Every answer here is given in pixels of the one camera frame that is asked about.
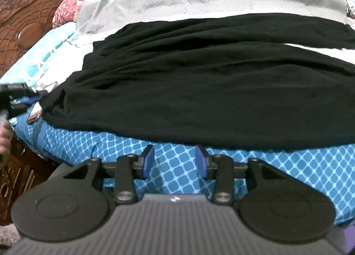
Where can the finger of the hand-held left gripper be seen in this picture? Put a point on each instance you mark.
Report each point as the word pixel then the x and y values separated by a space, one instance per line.
pixel 30 99

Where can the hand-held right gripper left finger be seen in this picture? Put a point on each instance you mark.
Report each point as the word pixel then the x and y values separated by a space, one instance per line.
pixel 147 162

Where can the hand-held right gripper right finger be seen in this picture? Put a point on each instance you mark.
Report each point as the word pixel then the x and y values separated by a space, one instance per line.
pixel 201 163

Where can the black pants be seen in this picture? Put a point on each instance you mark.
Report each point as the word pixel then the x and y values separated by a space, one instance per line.
pixel 194 86

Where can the person's left hand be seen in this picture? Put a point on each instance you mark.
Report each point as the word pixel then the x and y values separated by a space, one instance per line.
pixel 4 141

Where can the mobile phone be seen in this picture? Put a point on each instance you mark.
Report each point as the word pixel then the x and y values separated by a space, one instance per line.
pixel 35 115

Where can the blue patterned bed sheet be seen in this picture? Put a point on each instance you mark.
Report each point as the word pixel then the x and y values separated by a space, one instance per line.
pixel 177 169

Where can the teal patterned pillow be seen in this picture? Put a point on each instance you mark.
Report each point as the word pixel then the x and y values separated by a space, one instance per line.
pixel 36 58

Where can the carved wooden headboard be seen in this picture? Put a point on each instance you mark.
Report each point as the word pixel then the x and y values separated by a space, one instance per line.
pixel 27 30

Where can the purple cloth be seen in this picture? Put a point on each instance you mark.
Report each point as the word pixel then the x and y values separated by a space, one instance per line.
pixel 349 241

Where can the wooden bed side rail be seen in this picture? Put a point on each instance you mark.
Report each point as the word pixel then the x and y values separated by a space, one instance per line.
pixel 19 177

